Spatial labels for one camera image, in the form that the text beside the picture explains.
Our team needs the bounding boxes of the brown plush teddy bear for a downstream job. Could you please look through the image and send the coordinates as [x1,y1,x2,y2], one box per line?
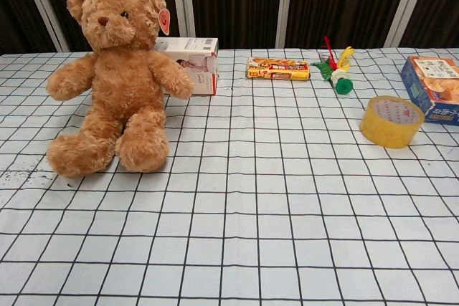
[45,0,196,179]

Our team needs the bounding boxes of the white cardboard product box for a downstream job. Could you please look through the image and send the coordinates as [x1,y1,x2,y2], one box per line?
[153,37,219,97]

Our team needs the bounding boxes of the yellow orange snack package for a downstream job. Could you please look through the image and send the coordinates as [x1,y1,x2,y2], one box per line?
[245,57,311,82]

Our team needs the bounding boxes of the white black grid tablecloth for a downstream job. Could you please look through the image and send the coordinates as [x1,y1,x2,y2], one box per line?
[0,47,459,306]

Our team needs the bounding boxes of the feather shuttlecock with green base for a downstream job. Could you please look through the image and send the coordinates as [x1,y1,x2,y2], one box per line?
[311,36,356,96]

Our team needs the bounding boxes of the black pleated curtain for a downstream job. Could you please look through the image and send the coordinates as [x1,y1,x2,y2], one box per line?
[0,0,459,55]

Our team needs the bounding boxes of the yellowish packing tape roll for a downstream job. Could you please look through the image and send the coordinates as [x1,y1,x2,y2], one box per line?
[359,95,425,150]

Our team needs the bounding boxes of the blue biscuit box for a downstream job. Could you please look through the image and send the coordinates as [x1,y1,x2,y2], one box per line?
[400,55,459,127]

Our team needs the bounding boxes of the white metal frame post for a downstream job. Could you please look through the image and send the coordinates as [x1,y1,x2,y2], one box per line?
[169,0,197,39]
[16,0,70,53]
[382,0,435,49]
[275,0,305,49]

